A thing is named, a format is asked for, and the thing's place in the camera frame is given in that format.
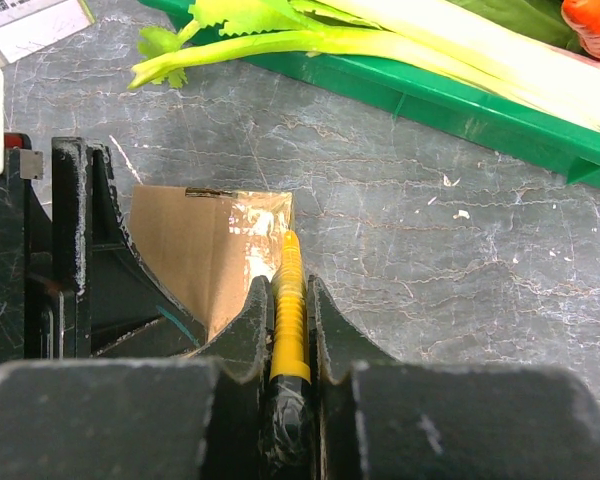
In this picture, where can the green celery stalk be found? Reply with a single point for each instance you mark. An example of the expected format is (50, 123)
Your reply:
(437, 36)

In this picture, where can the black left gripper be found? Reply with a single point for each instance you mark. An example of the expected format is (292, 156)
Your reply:
(105, 300)

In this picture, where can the brown cardboard express box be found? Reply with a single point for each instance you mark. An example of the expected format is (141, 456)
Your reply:
(206, 246)

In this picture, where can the green plastic tray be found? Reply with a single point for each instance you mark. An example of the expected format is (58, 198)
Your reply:
(439, 102)

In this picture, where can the yellow utility knife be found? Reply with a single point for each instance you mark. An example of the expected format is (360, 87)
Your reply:
(286, 435)

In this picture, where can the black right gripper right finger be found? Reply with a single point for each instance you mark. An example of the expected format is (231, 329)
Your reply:
(339, 342)

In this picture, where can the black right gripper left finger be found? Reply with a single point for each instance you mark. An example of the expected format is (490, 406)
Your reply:
(239, 350)

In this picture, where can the green leafy vegetable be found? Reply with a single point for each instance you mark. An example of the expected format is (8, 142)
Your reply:
(540, 20)

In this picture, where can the red orange pepper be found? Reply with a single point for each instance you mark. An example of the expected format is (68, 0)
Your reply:
(583, 16)

